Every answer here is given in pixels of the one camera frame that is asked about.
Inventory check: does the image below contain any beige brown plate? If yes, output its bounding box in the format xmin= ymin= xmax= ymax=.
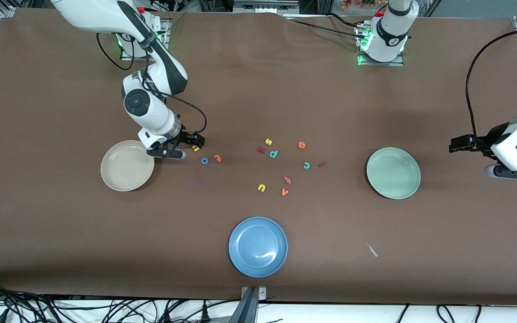
xmin=101 ymin=140 xmax=155 ymax=192

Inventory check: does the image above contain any green plate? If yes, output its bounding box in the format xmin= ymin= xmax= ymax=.
xmin=366 ymin=147 xmax=421 ymax=200

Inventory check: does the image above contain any blue plate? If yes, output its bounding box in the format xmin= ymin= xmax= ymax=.
xmin=228 ymin=217 xmax=288 ymax=278

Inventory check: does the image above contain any grey metal box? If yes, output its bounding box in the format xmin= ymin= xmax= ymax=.
xmin=233 ymin=0 xmax=299 ymax=14

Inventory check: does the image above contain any brown table cover sheet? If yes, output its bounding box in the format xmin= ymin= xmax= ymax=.
xmin=0 ymin=8 xmax=517 ymax=306

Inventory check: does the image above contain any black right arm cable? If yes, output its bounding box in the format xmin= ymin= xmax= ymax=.
xmin=96 ymin=32 xmax=208 ymax=136

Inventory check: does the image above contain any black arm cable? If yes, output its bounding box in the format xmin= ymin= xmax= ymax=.
xmin=96 ymin=32 xmax=208 ymax=136
xmin=465 ymin=28 xmax=517 ymax=140

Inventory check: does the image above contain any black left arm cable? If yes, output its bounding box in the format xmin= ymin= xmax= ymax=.
xmin=465 ymin=28 xmax=517 ymax=140

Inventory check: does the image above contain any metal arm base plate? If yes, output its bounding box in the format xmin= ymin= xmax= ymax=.
xmin=356 ymin=23 xmax=405 ymax=67
xmin=120 ymin=19 xmax=170 ymax=61

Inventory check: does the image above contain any looped black floor cable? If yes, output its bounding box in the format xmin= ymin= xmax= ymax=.
xmin=437 ymin=304 xmax=457 ymax=323

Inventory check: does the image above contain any aluminium edge bracket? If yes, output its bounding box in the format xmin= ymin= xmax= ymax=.
xmin=241 ymin=286 xmax=267 ymax=301

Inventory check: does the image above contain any long black base cable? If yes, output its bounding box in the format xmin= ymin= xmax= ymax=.
xmin=283 ymin=17 xmax=367 ymax=39

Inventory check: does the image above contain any short black base cable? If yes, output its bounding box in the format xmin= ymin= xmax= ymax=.
xmin=326 ymin=13 xmax=362 ymax=27

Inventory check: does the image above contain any black floor cable bundle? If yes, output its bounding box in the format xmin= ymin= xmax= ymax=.
xmin=0 ymin=279 xmax=160 ymax=323

